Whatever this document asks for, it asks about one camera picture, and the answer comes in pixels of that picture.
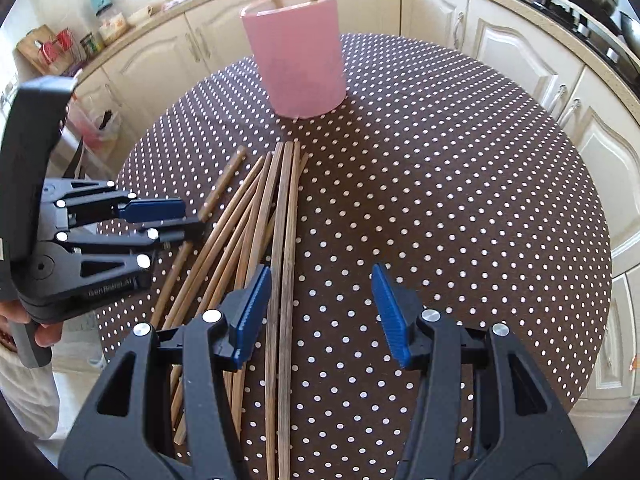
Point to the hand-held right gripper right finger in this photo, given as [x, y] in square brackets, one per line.
[390, 310]

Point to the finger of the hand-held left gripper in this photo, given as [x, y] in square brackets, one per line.
[150, 208]
[175, 234]

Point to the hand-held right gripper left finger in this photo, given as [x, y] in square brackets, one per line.
[255, 305]

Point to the dark worn chopstick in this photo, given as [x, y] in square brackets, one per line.
[274, 360]
[286, 360]

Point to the bundle of wooden chopsticks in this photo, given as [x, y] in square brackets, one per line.
[240, 240]

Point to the pink cup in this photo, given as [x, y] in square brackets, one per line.
[300, 60]

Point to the person's left hand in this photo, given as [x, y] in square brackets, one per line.
[47, 336]

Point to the white plastic bag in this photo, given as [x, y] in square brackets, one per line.
[92, 130]

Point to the brown utensil box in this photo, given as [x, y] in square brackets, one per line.
[35, 45]

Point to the small labelled jar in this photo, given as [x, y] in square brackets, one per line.
[91, 44]

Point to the brown polka-dot tablecloth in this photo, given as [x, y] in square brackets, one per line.
[425, 185]

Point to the teal lidded jar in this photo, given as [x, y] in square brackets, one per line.
[102, 1]

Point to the person's white clothing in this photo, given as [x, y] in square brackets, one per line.
[30, 390]

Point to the black cooktop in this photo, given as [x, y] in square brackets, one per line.
[565, 10]

